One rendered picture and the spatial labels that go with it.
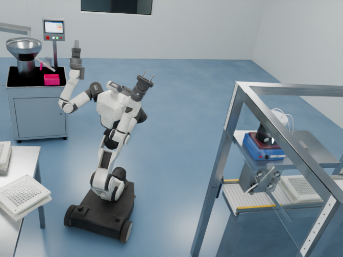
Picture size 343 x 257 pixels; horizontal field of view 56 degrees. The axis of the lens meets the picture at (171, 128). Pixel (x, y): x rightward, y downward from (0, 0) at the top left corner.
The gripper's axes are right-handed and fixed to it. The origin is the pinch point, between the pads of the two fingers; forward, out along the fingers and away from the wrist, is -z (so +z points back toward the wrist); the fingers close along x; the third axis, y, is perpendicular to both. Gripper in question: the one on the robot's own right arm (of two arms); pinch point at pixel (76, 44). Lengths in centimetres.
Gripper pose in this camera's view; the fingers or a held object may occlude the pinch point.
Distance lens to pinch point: 264.0
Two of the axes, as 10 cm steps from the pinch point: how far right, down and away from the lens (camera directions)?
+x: 4.5, 1.8, -8.7
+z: -0.9, 9.8, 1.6
